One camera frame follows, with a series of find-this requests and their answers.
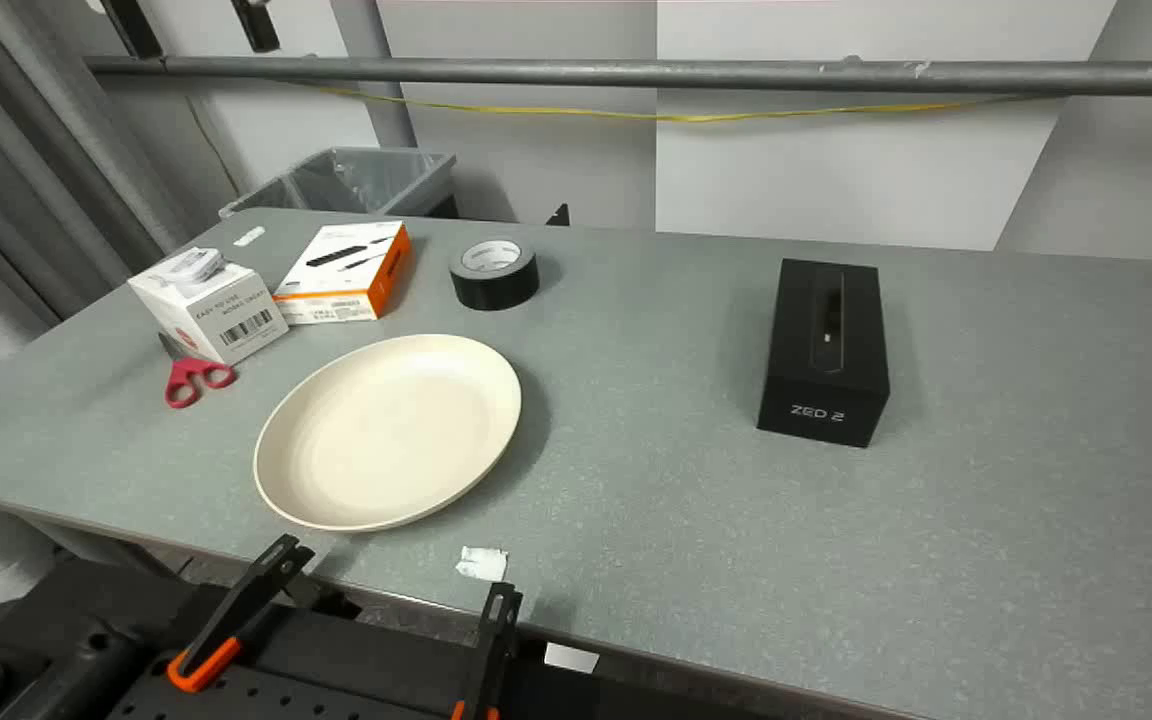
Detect yellow cable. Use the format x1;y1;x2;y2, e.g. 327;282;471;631
283;79;1007;138

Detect white cardboard box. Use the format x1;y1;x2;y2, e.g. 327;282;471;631
126;248;287;364

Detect left orange black clamp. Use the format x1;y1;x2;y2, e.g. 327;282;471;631
163;537;312;698

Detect cream round plate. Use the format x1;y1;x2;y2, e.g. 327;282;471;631
252;331;522;531

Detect red handled scissors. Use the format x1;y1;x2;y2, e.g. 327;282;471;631
163;357;240;407

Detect orange black clamp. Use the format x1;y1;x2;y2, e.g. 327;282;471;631
448;582;522;720
163;537;312;698

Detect black tape roll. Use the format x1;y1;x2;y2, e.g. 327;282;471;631
448;242;539;314

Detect orange and white box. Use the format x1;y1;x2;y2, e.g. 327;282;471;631
272;221;410;326

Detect grey horizontal metal pipe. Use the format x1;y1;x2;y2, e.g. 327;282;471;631
86;55;1152;97

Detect grey plastic bin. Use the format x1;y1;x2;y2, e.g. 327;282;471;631
222;149;456;215

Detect white label sticker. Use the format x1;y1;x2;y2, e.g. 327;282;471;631
456;550;509;582

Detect right orange black clamp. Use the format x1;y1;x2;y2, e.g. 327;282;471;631
448;582;522;720

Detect black rectangular box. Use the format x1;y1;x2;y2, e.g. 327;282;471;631
754;261;893;447

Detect white wall panel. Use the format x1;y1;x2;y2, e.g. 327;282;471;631
654;0;1116;248

